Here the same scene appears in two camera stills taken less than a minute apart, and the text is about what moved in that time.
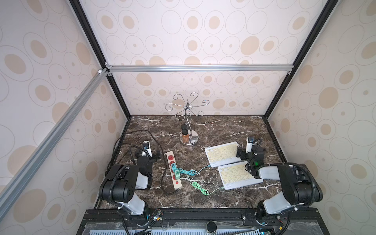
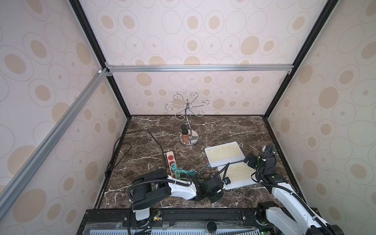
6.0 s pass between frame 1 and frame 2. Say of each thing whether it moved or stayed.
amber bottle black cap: stayed
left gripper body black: moved
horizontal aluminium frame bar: stayed
